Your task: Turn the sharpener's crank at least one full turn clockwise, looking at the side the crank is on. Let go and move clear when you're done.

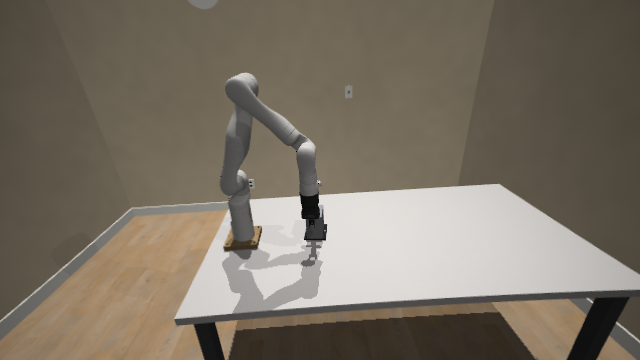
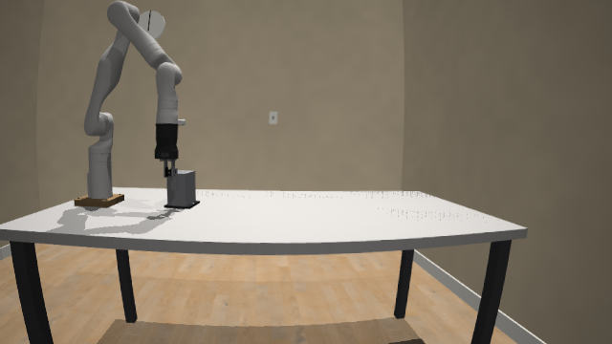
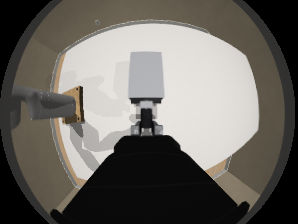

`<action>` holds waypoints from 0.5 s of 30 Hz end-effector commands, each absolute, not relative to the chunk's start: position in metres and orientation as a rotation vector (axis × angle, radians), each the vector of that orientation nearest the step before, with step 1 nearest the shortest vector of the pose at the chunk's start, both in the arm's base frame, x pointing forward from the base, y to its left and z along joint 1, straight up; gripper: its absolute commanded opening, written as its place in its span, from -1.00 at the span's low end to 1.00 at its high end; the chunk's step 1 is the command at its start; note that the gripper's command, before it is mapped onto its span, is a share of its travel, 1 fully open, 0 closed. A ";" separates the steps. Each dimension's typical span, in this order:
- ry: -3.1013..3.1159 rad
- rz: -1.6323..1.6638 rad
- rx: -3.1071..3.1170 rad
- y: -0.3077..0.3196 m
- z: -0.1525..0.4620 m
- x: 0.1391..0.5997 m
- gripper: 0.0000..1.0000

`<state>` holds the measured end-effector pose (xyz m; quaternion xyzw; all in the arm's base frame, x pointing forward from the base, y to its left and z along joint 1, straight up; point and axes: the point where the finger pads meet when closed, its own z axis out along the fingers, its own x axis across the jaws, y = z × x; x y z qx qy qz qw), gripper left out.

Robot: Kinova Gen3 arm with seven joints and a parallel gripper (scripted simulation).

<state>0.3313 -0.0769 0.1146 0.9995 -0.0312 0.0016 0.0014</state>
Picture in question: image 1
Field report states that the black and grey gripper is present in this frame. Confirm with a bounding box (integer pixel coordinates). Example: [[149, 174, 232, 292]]
[[299, 181, 321, 227]]

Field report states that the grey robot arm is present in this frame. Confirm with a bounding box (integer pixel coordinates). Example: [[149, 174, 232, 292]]
[[220, 73, 317, 242]]

